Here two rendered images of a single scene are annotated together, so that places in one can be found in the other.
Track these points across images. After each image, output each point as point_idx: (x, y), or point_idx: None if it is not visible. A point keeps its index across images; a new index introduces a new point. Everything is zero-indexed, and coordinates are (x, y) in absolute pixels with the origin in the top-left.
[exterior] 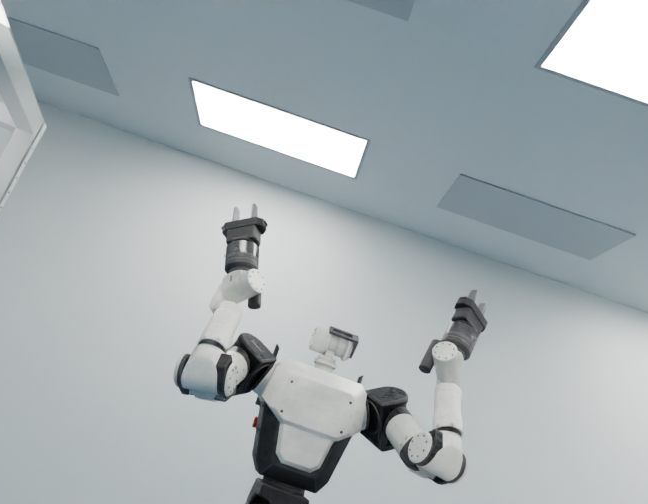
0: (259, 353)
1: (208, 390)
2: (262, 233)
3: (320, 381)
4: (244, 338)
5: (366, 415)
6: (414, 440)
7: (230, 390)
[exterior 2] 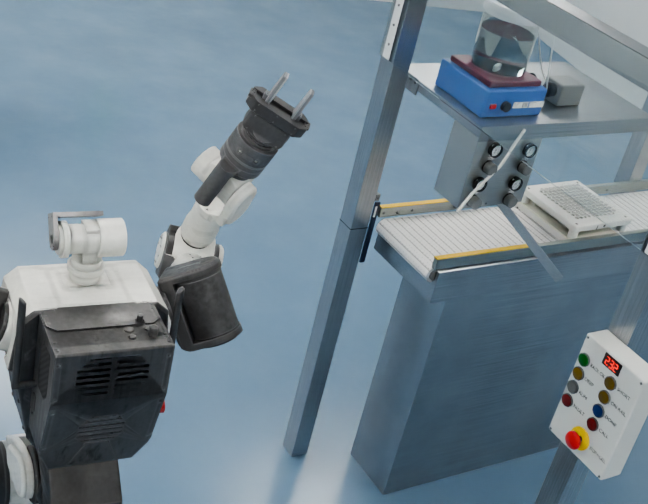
0: (176, 266)
1: None
2: (250, 108)
3: None
4: (206, 257)
5: None
6: None
7: (155, 259)
